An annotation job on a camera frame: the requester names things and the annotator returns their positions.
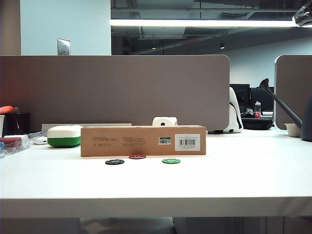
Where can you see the green 20 poker chip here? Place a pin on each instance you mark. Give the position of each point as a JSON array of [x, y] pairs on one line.
[[171, 160]]

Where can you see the grey watering can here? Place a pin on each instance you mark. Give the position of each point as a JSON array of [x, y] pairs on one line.
[[280, 102]]

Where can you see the black computer monitor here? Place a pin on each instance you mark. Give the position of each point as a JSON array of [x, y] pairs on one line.
[[264, 97], [241, 97]]

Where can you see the brown fabric desk divider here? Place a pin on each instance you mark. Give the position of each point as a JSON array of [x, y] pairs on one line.
[[295, 90], [117, 90]]

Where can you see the white paper bowl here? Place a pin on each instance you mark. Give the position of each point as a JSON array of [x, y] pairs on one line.
[[293, 130]]

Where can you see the big white blue-dotted die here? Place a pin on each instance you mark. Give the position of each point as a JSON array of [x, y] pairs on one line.
[[164, 121]]

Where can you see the black bowl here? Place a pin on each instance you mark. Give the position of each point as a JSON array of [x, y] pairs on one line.
[[257, 123]]

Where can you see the long brown cardboard box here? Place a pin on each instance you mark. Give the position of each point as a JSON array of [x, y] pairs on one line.
[[136, 141]]

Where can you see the clear acrylic chip tray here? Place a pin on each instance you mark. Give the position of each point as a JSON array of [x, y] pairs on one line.
[[17, 150]]

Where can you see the black pen holder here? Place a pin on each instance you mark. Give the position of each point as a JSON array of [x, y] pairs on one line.
[[18, 123]]

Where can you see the red poker chip stack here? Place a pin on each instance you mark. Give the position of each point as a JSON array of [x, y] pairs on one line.
[[11, 141]]

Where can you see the silver wall switch plate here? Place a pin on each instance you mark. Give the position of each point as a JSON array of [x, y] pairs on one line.
[[63, 47]]

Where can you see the red headphones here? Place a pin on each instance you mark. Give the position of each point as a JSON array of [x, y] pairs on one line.
[[258, 115]]

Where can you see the black 100 poker chip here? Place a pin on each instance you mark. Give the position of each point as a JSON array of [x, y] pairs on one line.
[[114, 161]]

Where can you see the blue poker chip stack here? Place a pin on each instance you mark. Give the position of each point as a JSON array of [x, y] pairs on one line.
[[1, 146]]

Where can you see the white and black curved object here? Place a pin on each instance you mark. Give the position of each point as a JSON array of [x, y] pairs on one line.
[[235, 114]]

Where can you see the white and green container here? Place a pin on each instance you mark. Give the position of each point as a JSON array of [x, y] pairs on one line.
[[64, 136]]

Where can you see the orange cloth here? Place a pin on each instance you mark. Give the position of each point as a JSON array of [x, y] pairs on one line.
[[6, 109]]

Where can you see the long ceiling light strip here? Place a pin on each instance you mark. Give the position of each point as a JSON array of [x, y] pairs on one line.
[[195, 23]]

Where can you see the white poker chip stack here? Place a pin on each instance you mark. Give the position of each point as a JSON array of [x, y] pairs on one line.
[[25, 141]]

